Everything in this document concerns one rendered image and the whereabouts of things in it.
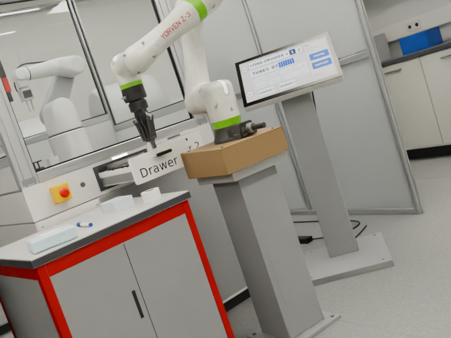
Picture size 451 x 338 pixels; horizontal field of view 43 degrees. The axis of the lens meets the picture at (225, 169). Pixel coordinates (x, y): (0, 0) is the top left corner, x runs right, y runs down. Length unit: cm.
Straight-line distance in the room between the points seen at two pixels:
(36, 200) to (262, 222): 93
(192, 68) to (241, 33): 196
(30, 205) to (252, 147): 94
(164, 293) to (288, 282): 59
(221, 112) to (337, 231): 114
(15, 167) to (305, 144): 146
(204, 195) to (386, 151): 131
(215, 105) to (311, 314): 96
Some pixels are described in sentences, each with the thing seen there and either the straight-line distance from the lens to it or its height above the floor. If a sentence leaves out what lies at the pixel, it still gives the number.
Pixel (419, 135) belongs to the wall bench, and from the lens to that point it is 515.
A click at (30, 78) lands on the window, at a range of 257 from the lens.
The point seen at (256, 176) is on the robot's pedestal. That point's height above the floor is 70.
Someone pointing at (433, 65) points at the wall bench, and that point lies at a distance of 490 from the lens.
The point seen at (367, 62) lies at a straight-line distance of 358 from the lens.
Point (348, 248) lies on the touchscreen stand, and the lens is 317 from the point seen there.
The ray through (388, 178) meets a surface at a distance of 374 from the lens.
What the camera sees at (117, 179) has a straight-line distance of 246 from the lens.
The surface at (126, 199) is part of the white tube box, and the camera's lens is 222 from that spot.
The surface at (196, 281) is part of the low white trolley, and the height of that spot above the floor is 44.
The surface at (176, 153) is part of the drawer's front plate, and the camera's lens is 240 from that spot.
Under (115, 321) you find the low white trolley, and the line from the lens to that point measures 198.
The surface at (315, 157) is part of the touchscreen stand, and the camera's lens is 305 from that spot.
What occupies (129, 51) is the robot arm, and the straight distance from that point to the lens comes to 219.
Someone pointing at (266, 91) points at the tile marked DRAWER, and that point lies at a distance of 295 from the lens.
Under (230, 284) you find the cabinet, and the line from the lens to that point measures 297.
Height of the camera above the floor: 104
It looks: 7 degrees down
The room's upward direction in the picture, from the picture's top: 18 degrees counter-clockwise
